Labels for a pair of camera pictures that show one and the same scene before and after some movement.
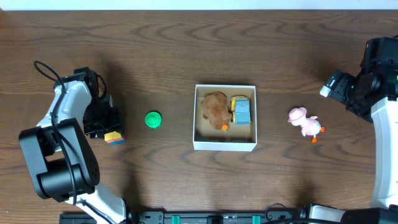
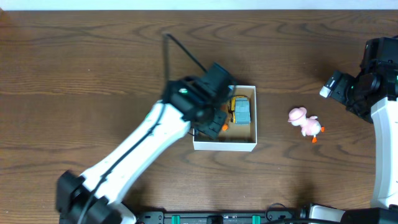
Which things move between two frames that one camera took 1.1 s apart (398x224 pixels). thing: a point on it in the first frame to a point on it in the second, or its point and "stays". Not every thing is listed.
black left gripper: (104, 125) to (214, 125)
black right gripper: (339, 93) stays
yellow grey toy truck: (239, 109) stays
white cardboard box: (237, 137) stays
